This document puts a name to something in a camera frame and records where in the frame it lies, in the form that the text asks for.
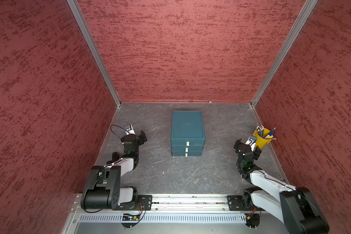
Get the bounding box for teal drawer cabinet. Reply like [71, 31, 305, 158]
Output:
[171, 111, 206, 157]

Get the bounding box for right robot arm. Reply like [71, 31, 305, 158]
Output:
[234, 136, 330, 234]

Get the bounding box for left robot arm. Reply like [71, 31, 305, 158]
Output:
[81, 131, 147, 213]

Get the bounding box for yellow pen cup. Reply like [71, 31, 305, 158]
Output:
[253, 130, 273, 149]

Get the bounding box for pens in cup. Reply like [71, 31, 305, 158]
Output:
[256, 126, 276, 139]

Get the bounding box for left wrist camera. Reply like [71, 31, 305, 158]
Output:
[125, 124, 135, 135]

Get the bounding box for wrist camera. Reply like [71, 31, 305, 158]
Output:
[125, 124, 135, 135]
[245, 135, 257, 151]

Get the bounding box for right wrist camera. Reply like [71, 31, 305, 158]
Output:
[245, 135, 257, 151]

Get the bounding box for black wall bracket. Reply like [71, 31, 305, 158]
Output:
[106, 152, 120, 164]

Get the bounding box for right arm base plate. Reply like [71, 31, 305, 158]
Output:
[227, 195, 264, 212]

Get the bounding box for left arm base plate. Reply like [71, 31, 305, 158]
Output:
[114, 195, 153, 212]

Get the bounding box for aluminium rail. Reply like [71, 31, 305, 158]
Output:
[71, 193, 309, 214]

